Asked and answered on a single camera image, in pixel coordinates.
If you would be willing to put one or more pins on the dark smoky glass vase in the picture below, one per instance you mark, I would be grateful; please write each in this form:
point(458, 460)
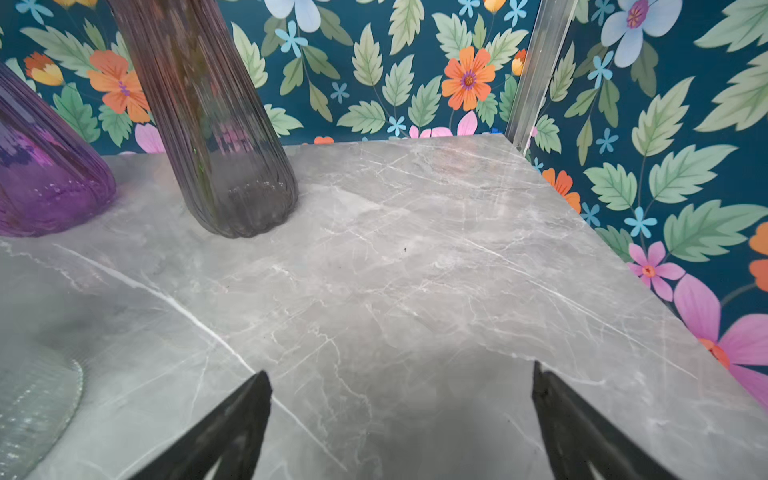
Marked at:
point(232, 170)

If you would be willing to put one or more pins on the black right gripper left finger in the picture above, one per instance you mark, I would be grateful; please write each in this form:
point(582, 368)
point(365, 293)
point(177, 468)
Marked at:
point(225, 444)

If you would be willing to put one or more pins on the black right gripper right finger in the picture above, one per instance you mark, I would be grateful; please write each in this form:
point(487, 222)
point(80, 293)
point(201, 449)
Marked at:
point(580, 442)

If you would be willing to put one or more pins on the clear glass vase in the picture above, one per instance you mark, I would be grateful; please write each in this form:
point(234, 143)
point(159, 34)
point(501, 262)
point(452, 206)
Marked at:
point(41, 390)

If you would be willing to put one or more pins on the purple blue glass vase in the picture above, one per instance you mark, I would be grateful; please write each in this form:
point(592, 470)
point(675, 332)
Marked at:
point(51, 179)

